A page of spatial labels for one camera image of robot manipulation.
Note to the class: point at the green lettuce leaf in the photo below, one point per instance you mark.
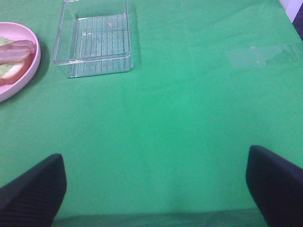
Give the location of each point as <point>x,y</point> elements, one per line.
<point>3,42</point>

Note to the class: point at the clear right plastic tray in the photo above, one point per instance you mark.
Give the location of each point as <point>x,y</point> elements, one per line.
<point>93,38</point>

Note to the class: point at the white bread slice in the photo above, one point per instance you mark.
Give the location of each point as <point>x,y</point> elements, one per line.
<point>12,72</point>

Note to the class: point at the pink round plate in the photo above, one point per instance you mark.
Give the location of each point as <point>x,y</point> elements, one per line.
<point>15,31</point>

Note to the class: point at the green tablecloth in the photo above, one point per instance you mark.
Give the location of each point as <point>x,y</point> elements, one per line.
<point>210,79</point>

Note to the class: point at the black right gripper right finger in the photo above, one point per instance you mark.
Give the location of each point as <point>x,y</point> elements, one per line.
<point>276,186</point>

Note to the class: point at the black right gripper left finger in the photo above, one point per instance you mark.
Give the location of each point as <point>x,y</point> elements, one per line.
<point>34,198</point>

